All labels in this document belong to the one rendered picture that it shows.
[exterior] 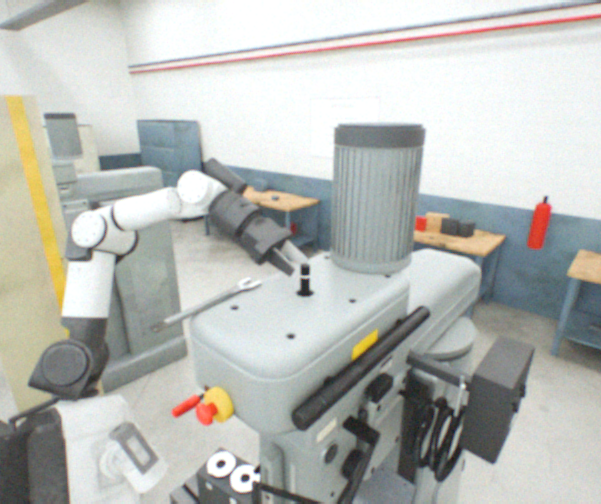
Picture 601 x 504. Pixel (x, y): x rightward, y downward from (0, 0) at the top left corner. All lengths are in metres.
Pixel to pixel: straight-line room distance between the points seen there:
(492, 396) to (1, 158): 2.11
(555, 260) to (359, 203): 4.26
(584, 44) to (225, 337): 4.50
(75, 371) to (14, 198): 1.46
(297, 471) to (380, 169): 0.66
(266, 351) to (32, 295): 1.89
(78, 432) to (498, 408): 0.84
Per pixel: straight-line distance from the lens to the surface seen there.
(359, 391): 0.86
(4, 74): 9.73
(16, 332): 2.44
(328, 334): 0.66
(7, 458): 0.87
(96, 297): 0.93
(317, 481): 0.96
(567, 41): 4.83
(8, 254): 2.30
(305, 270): 0.75
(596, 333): 4.62
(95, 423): 0.93
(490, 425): 0.97
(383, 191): 0.82
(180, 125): 7.97
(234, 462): 1.44
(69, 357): 0.89
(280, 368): 0.60
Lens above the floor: 2.24
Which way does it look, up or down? 21 degrees down
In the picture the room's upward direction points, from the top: straight up
